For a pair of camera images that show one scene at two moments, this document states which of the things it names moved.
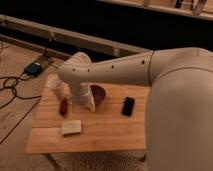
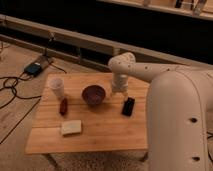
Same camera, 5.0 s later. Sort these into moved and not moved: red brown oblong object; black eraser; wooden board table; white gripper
Moved: white gripper
Not moved: black eraser; red brown oblong object; wooden board table
